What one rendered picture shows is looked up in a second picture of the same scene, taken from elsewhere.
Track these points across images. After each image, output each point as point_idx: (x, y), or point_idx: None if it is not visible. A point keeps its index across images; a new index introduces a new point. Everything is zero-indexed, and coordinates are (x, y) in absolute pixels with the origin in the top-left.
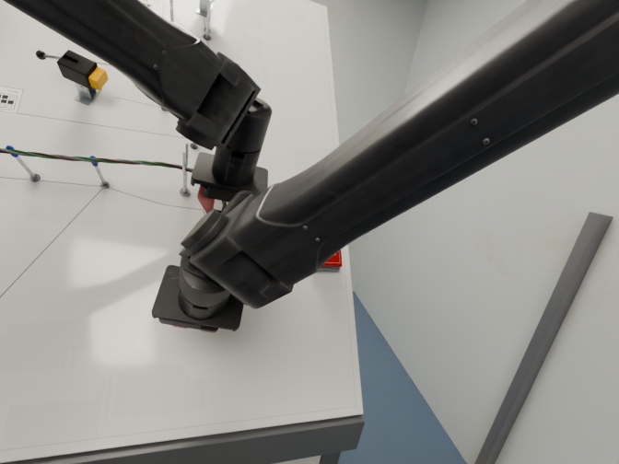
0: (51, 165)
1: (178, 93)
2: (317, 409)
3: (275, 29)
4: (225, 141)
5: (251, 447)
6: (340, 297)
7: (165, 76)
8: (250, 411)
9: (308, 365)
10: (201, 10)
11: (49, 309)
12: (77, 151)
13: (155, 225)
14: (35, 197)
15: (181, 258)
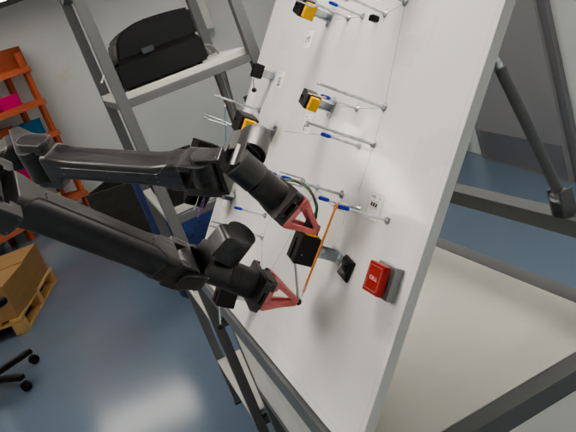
0: (307, 172)
1: (172, 185)
2: (335, 425)
3: None
4: (225, 190)
5: (308, 418)
6: (385, 334)
7: (164, 183)
8: (311, 391)
9: (344, 384)
10: None
11: (284, 272)
12: (316, 159)
13: (323, 222)
14: None
15: None
